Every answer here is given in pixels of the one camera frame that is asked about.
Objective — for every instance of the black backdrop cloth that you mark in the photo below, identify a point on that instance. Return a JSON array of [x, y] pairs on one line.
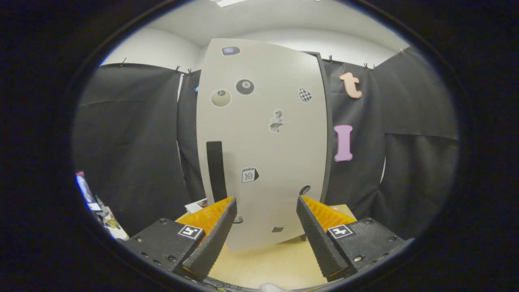
[[417, 101]]

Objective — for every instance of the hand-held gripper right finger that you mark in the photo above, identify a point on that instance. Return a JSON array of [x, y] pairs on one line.
[[320, 243]]

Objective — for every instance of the grey shoe cabinet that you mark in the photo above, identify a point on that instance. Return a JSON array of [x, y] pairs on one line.
[[330, 121]]

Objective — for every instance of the colourful printed clutter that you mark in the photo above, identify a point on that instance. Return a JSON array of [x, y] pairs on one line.
[[109, 223]]

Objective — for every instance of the long ceiling light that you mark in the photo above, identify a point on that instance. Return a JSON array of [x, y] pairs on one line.
[[229, 2]]

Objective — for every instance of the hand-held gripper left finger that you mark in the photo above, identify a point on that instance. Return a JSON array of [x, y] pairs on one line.
[[215, 243]]

